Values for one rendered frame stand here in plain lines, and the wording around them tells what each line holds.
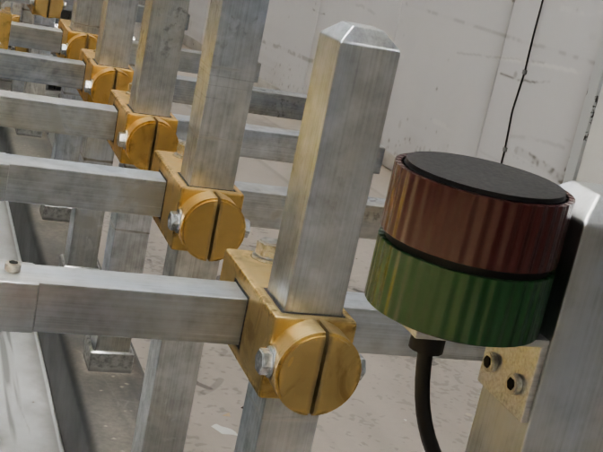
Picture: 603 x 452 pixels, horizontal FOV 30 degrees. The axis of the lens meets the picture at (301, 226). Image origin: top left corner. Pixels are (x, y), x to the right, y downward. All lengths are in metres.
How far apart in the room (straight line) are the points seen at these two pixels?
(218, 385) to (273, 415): 2.26
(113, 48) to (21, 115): 0.24
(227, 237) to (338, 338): 0.25
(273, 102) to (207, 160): 0.59
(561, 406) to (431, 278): 0.08
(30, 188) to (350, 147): 0.34
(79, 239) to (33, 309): 0.75
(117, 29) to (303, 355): 0.78
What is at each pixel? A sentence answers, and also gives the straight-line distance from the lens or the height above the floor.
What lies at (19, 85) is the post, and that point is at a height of 0.74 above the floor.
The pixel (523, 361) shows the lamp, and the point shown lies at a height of 1.05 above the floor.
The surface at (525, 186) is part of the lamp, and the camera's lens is 0.37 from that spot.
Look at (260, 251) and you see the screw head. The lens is 0.71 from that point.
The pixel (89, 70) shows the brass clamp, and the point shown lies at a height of 0.96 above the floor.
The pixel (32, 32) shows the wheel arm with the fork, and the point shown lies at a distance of 1.62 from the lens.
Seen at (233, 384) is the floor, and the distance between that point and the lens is 2.94.
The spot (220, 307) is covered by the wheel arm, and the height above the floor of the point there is 0.95.
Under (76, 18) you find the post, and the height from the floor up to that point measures 0.99.
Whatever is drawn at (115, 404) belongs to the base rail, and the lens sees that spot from 1.11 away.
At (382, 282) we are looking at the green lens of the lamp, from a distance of 0.37.
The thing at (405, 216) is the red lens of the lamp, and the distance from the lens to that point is 0.36.
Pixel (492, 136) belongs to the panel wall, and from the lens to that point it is 5.20.
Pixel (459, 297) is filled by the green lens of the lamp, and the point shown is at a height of 1.08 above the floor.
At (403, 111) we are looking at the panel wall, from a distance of 5.90.
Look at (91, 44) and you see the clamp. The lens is 1.56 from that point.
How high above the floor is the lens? 1.18
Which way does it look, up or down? 15 degrees down
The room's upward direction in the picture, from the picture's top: 12 degrees clockwise
